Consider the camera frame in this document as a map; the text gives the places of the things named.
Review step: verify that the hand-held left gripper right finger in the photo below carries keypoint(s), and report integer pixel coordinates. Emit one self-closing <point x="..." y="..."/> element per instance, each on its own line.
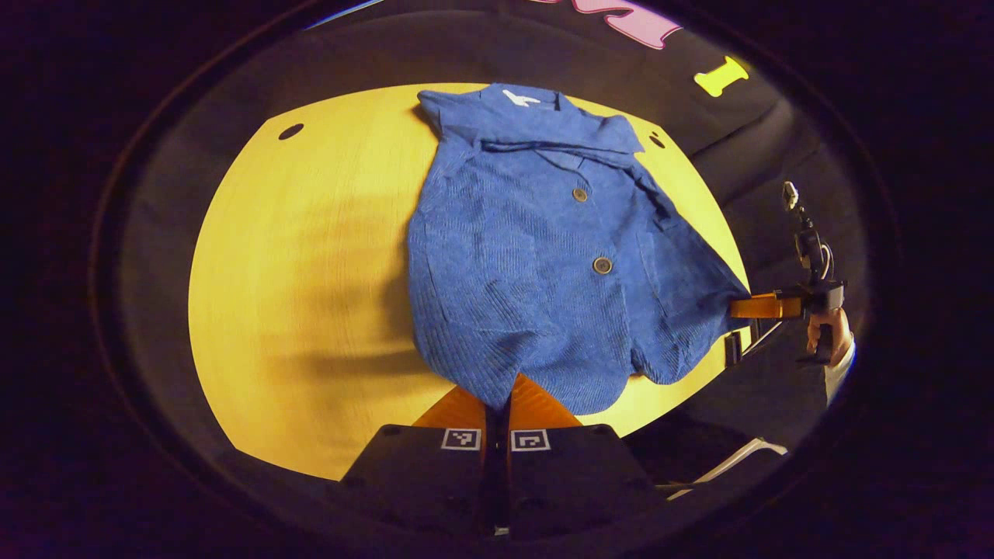
<point x="575" y="481"/>

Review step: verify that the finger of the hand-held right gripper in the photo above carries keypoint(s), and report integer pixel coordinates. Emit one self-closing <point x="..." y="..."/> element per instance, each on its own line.
<point x="765" y="307"/>
<point x="734" y="349"/>

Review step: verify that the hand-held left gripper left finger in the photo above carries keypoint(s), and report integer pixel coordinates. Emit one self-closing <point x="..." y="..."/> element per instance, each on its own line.
<point x="435" y="481"/>

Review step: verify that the blue button shirt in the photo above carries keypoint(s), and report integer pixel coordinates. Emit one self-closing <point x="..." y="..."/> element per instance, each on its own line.
<point x="528" y="256"/>

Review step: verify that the white strip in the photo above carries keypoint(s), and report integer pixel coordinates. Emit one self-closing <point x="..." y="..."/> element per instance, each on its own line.
<point x="730" y="462"/>

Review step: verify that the black backdrop cloth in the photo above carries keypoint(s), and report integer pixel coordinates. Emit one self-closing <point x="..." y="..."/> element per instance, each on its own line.
<point x="776" y="155"/>

